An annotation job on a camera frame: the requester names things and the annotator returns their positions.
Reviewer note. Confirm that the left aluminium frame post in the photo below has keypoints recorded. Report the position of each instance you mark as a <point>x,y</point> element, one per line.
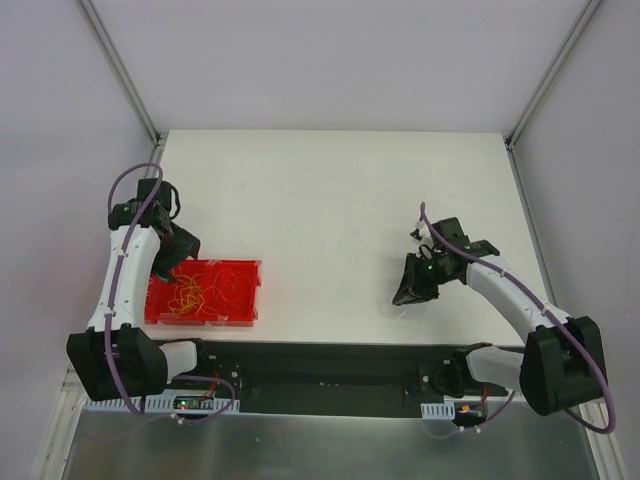
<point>118,69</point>

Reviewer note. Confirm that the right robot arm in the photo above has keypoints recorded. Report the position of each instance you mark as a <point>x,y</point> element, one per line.
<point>562,365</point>

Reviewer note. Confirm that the right white cable duct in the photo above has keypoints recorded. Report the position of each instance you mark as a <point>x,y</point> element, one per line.
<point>438,411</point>

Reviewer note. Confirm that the white cable duct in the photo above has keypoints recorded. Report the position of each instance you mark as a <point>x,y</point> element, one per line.
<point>438,411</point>
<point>170,403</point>

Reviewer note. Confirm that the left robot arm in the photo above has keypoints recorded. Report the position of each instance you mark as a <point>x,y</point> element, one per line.
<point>114,357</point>

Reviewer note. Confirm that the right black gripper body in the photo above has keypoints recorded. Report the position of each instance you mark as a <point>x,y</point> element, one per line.
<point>417,279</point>

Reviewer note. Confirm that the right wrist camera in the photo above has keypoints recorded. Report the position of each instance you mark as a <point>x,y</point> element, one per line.
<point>417,232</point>

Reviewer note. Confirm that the aluminium frame post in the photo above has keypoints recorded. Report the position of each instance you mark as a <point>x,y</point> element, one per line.
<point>566,48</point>
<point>118,69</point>

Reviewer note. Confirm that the right aluminium frame post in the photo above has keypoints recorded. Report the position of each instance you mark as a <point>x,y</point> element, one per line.
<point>566,48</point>

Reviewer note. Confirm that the red plastic bin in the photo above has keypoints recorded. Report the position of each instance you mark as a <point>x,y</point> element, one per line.
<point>212,292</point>

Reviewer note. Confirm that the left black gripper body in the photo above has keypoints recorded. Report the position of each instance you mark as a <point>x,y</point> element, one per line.
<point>176,248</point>

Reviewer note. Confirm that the left white cable duct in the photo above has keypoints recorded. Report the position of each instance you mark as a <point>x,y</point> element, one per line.
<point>170,403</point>

